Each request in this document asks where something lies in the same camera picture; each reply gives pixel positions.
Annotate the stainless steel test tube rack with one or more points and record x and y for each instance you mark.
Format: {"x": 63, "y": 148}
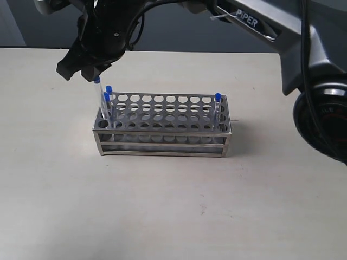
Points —
{"x": 165, "y": 125}

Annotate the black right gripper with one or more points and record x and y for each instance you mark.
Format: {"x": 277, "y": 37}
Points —
{"x": 102, "y": 30}

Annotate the blue-capped tube back tall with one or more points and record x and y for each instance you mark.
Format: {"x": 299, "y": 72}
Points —
{"x": 101, "y": 99}

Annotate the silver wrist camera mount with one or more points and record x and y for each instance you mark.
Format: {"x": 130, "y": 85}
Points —
{"x": 47, "y": 7}

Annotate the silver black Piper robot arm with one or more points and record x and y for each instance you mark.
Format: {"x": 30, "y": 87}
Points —
{"x": 308, "y": 37}

